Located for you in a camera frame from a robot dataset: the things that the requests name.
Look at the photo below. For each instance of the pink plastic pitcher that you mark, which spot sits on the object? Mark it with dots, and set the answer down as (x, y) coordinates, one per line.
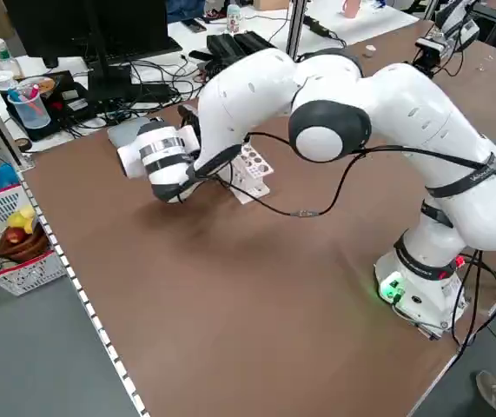
(352, 8)

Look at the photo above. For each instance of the blue plastic object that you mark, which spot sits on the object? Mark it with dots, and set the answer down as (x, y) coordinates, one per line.
(4, 178)

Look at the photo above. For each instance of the white basket red rim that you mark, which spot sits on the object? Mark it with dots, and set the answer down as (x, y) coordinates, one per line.
(26, 278)

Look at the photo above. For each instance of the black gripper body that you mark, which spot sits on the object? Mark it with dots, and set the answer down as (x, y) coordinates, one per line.
(189, 116)
(429, 58)

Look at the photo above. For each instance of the yellow fruit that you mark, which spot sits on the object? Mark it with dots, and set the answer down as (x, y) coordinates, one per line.
(24, 217)

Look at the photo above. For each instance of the white lidded cup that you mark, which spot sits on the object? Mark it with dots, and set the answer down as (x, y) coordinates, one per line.
(1, 78)

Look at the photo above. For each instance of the red apple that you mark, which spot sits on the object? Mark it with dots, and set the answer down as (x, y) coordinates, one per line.
(14, 236)

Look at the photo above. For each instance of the aluminium frame post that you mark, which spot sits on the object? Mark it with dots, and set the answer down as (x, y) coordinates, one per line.
(0, 126)
(295, 35)

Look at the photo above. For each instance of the aluminium table edge rail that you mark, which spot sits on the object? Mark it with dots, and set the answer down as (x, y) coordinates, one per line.
(82, 295)

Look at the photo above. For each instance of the brown wooden bowl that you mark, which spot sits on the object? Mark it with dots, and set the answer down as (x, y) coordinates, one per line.
(26, 249)

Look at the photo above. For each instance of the white test tube rack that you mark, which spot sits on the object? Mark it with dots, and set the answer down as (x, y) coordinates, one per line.
(254, 169)

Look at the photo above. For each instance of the dark tape roll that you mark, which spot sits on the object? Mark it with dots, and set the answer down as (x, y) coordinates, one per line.
(24, 145)

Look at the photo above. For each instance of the black power strip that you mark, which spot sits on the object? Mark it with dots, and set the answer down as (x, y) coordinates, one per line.
(317, 27)

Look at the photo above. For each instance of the small white cup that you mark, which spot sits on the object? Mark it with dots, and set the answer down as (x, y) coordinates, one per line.
(369, 50)

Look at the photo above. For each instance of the clear measuring cup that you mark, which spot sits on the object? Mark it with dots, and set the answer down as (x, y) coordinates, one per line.
(35, 117)

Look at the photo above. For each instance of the silver digital scale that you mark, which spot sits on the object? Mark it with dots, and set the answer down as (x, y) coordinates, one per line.
(121, 132)

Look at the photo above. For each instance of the black equipment case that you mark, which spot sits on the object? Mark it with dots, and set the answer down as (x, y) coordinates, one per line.
(74, 104)

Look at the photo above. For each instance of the black computer monitor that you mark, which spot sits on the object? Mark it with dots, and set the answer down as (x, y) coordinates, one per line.
(56, 26)

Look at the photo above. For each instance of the black smartphone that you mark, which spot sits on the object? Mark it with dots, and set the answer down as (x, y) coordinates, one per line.
(195, 26)

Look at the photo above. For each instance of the printed drink bottle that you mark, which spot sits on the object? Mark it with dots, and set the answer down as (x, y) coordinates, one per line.
(234, 19)

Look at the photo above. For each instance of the black monitor stand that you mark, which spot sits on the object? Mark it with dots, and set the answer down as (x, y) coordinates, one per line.
(100, 65)

